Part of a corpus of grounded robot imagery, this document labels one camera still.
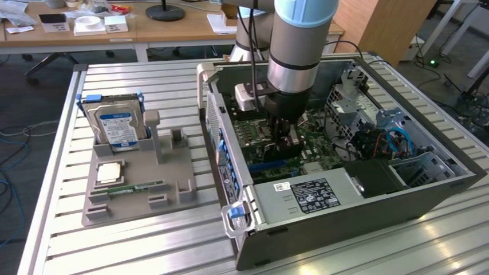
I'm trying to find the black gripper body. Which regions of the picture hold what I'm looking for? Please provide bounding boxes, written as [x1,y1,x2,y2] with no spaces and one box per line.
[264,91,311,124]

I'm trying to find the low-profile Nvidia graphics card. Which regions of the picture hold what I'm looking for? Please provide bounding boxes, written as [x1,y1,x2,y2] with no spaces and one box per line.
[248,142,304,167]

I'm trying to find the CPU socket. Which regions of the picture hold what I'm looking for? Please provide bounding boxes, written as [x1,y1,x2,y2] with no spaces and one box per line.
[252,119,273,141]

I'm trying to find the green Dell motherboard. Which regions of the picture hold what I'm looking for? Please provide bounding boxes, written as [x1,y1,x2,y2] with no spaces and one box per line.
[225,96,351,184]

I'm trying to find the blue expansion slot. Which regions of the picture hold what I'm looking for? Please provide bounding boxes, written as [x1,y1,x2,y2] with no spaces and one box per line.
[248,160,288,173]

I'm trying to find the perforated metal drive cage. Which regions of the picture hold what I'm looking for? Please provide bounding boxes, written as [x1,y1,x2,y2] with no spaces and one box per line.
[324,64,381,138]

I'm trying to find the grey power supply unit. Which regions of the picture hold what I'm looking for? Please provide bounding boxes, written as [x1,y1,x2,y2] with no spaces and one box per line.
[253,167,364,226]

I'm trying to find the stack of white papers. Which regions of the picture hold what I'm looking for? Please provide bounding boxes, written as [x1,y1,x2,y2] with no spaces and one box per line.
[205,13,239,36]

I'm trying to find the open dark grey PC case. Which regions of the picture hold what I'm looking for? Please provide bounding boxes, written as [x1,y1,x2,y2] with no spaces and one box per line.
[195,56,489,272]

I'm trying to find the metal disk bay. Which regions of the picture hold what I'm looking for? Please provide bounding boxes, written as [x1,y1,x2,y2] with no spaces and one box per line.
[388,150,457,188]

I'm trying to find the brown cardboard box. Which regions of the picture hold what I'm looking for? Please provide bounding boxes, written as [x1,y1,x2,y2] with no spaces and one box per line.
[221,3,240,21]

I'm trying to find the white box with red button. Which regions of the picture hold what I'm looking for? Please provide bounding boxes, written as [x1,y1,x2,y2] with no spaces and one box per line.
[408,36,425,62]

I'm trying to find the wooden cabinet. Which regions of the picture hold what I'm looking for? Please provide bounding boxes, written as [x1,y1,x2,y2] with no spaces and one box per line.
[332,0,438,67]

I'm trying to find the wooden desk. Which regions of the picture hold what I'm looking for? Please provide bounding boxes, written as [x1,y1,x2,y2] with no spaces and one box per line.
[135,0,347,62]
[0,0,139,62]

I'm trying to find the hard disk in blue caddy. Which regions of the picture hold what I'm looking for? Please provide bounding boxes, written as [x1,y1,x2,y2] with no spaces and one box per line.
[76,90,152,150]

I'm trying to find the black round lamp base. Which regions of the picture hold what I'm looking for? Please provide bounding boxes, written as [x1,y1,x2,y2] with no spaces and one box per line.
[144,0,187,22]

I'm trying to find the silver CPU chip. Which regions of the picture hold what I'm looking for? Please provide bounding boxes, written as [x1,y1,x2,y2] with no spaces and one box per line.
[95,161,124,184]

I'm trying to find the grey plastic parts rack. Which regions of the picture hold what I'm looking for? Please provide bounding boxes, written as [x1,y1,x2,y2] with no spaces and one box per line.
[80,110,200,226]

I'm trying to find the black tripod stand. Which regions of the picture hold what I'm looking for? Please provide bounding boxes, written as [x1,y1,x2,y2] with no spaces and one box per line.
[445,73,489,121]

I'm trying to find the white labelled box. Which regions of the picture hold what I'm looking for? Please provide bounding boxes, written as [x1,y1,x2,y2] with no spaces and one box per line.
[103,15,129,34]

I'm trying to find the black office chair base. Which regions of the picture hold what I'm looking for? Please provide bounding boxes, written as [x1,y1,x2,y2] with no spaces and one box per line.
[23,51,80,85]

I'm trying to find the black and white box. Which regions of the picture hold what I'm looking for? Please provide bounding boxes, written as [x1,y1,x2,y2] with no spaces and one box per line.
[37,13,71,33]

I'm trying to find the clear plastic bag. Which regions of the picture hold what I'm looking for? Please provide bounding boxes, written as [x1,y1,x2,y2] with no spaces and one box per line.
[0,1,37,27]

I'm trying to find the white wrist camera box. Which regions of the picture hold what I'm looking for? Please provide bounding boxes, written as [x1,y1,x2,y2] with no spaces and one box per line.
[233,82,271,112]

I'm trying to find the silver metal bracket plate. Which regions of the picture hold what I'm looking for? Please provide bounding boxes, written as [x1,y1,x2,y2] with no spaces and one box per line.
[329,100,360,115]

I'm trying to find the black cable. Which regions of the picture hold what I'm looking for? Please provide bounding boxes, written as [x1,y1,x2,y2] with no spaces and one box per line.
[327,41,397,67]

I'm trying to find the blue SATA wire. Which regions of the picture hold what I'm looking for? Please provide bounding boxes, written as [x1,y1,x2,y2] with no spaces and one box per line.
[384,127,417,158]

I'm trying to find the white table frame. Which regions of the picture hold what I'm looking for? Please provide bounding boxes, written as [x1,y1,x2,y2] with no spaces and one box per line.
[416,0,489,58]

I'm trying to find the white square base plate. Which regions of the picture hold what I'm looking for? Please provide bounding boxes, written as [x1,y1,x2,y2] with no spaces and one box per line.
[72,22,108,37]

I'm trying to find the blue floor cable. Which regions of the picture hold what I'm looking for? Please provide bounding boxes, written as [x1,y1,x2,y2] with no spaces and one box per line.
[0,137,29,247]

